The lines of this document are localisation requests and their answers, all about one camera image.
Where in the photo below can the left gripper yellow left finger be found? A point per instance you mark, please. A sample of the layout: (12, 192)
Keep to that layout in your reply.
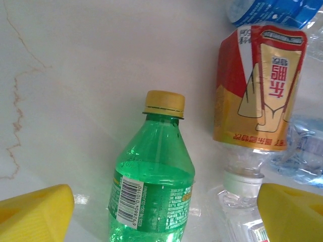
(30, 216)

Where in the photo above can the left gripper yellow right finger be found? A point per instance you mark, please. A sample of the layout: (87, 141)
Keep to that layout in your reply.
(295, 219)

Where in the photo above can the green bottle with yellow cap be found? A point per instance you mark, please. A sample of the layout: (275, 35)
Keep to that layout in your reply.
(151, 156)

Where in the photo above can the blue label Pocari Sweat bottle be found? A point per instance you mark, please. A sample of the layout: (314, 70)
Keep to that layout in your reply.
(265, 12)

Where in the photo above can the clear plastic bottle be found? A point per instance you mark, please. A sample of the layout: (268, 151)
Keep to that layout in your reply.
(234, 221)

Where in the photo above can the red and gold label bottle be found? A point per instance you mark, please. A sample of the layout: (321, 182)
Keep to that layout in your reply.
(252, 100)

